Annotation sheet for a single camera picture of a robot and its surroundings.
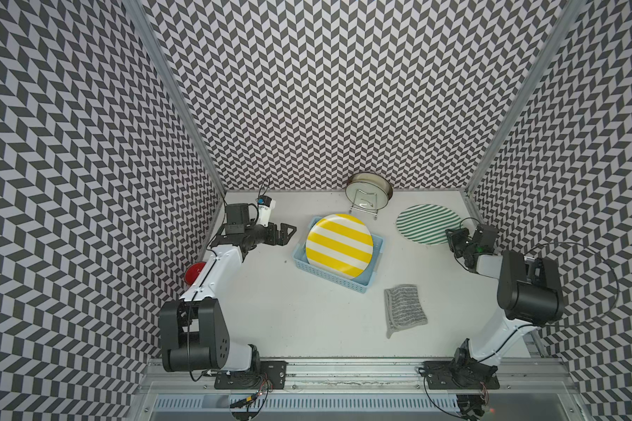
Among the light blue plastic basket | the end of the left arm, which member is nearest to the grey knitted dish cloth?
the light blue plastic basket

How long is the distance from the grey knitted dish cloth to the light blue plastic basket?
10 centimetres

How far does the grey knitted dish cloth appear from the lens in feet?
2.70

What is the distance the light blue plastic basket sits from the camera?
→ 88cm

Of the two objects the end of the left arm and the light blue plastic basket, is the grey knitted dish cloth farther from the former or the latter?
the end of the left arm
